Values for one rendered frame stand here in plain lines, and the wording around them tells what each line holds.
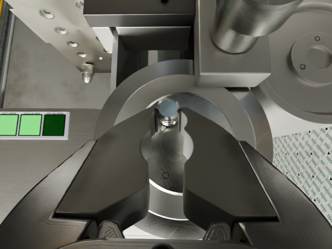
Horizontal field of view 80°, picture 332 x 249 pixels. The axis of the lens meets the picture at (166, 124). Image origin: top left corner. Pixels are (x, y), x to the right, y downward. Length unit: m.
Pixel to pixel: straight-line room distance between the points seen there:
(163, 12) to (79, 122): 0.42
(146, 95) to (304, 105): 0.13
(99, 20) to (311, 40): 0.18
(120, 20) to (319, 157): 0.28
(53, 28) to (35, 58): 1.78
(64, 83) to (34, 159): 1.45
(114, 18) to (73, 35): 0.28
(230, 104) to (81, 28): 0.33
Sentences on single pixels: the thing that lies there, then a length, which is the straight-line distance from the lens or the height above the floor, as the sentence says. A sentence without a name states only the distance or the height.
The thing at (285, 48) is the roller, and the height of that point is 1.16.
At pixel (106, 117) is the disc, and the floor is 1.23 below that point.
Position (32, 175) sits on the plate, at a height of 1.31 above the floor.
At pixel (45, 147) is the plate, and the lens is 0.58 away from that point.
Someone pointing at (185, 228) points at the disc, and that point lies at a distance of 0.17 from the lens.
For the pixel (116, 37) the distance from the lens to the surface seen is 0.21.
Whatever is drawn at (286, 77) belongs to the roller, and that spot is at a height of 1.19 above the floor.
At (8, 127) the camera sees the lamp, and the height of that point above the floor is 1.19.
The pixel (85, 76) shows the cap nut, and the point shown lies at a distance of 0.56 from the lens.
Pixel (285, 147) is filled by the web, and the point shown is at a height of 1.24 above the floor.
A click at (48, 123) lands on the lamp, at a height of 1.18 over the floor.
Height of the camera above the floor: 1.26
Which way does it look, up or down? 9 degrees down
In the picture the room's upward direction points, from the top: 180 degrees counter-clockwise
